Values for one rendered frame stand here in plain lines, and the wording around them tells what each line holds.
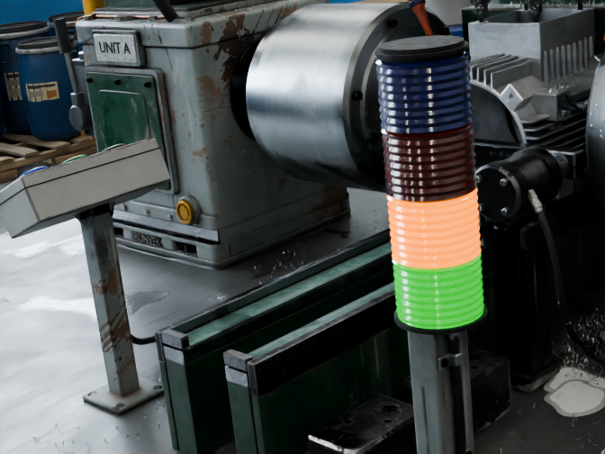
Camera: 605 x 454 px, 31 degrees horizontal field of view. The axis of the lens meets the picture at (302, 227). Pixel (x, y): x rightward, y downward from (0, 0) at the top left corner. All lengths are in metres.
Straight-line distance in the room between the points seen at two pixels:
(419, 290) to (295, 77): 0.72
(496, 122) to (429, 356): 0.72
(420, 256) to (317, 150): 0.71
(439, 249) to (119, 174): 0.52
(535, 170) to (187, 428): 0.42
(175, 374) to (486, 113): 0.58
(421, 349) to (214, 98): 0.86
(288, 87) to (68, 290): 0.45
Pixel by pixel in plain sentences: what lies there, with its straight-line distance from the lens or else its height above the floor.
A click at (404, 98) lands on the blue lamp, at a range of 0.68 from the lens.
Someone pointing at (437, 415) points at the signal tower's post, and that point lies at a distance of 0.76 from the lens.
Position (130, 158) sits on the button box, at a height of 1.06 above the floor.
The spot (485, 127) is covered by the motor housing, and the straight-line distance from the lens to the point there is 1.41.
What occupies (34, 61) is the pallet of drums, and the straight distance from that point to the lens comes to 6.11.
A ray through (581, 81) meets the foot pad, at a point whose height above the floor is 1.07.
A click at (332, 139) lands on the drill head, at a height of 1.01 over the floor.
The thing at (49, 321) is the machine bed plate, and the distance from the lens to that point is 1.50.
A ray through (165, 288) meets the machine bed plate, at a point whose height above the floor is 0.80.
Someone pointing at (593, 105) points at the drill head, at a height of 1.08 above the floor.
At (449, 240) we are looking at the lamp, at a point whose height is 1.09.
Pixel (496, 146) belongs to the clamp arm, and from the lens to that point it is 1.21.
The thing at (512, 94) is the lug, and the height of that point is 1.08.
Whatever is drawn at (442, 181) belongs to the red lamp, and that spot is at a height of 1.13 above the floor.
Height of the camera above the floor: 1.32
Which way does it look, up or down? 17 degrees down
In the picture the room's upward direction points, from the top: 6 degrees counter-clockwise
